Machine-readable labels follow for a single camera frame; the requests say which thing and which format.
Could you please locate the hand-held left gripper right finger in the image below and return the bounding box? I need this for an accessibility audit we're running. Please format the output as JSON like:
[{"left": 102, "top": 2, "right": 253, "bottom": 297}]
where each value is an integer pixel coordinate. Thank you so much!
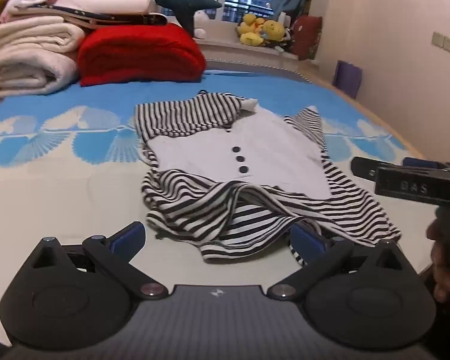
[{"left": 267, "top": 223, "right": 407, "bottom": 301}]

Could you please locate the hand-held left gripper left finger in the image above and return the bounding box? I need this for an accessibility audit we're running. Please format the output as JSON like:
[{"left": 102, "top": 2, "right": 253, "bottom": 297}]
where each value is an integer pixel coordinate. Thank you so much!
[{"left": 30, "top": 221, "right": 170, "bottom": 301}]

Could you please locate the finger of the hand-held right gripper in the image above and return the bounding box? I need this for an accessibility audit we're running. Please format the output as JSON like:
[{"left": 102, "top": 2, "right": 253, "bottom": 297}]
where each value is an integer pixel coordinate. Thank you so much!
[
  {"left": 350, "top": 156, "right": 385, "bottom": 179},
  {"left": 402, "top": 157, "right": 450, "bottom": 171}
]

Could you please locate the black white striped small garment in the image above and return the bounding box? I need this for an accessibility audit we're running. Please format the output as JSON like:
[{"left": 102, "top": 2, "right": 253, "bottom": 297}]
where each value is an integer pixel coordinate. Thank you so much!
[{"left": 134, "top": 91, "right": 403, "bottom": 262}]

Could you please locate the person's right hand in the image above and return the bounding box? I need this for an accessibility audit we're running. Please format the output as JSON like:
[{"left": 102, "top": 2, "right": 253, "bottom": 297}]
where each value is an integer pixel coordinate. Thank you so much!
[{"left": 427, "top": 219, "right": 450, "bottom": 304}]

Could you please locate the blue patterned bed sheet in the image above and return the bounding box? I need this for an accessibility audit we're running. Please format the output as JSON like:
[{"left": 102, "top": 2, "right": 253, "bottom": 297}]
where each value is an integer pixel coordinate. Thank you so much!
[{"left": 0, "top": 60, "right": 436, "bottom": 346}]

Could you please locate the purple box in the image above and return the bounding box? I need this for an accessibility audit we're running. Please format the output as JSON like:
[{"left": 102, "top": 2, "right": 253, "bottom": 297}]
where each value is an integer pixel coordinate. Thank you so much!
[{"left": 332, "top": 60, "right": 362, "bottom": 98}]

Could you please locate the dark red cushion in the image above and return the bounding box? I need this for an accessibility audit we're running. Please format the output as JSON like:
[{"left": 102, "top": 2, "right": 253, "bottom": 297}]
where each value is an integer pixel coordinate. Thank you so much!
[{"left": 292, "top": 14, "right": 323, "bottom": 61}]

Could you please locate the yellow duck plush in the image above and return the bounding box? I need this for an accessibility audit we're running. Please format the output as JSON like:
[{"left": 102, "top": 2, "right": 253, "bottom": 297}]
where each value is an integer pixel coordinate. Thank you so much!
[
  {"left": 238, "top": 13, "right": 267, "bottom": 47},
  {"left": 262, "top": 19, "right": 286, "bottom": 44}
]

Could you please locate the red folded blanket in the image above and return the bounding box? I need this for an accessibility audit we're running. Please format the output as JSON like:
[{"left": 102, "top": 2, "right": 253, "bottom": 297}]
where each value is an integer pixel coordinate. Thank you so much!
[{"left": 77, "top": 22, "right": 208, "bottom": 87}]

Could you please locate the cream fleece folded blanket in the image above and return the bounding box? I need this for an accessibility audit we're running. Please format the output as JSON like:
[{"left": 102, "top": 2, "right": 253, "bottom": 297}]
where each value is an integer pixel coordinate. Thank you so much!
[{"left": 0, "top": 50, "right": 79, "bottom": 100}]

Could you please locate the dark star-print folded quilt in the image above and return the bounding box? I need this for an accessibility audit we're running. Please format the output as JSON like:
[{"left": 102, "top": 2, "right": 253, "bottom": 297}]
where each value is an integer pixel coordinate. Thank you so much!
[{"left": 52, "top": 5, "right": 169, "bottom": 31}]

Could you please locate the white seal plush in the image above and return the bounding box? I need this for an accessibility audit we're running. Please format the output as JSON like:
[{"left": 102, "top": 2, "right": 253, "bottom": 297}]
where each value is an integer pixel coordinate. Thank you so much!
[{"left": 193, "top": 9, "right": 211, "bottom": 39}]

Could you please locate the dark teal shark plush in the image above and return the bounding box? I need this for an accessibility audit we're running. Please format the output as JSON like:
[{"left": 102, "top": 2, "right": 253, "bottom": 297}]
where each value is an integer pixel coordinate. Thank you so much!
[{"left": 69, "top": 0, "right": 223, "bottom": 36}]

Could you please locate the wooden bed side rail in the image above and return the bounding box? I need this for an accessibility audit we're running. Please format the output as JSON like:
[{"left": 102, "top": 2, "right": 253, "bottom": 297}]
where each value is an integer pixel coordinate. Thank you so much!
[{"left": 296, "top": 69, "right": 430, "bottom": 160}]

